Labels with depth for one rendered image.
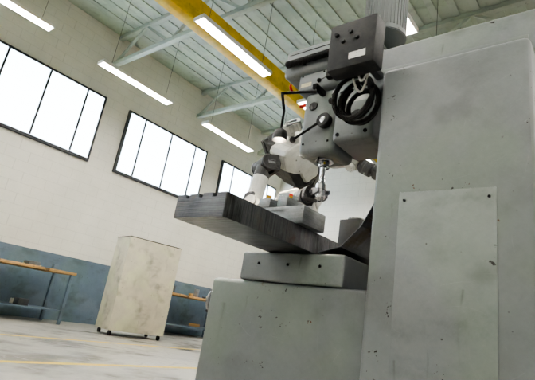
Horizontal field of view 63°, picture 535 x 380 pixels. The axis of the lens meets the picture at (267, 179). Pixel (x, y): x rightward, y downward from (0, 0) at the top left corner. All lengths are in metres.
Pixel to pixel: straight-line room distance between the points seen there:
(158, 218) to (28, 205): 2.95
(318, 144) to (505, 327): 1.04
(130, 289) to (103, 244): 2.35
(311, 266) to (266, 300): 0.25
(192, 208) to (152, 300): 6.62
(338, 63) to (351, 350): 1.04
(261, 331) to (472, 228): 0.89
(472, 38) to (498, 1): 6.87
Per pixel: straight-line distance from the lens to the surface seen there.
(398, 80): 1.76
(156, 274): 8.02
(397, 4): 2.24
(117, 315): 7.78
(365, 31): 1.77
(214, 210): 1.36
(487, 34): 1.89
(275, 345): 1.78
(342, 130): 1.91
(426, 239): 1.48
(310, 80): 2.15
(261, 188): 2.38
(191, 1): 7.27
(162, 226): 10.83
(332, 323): 1.65
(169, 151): 11.01
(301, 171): 2.53
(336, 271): 1.66
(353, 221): 2.20
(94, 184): 9.88
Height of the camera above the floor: 0.56
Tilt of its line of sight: 18 degrees up
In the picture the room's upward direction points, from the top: 9 degrees clockwise
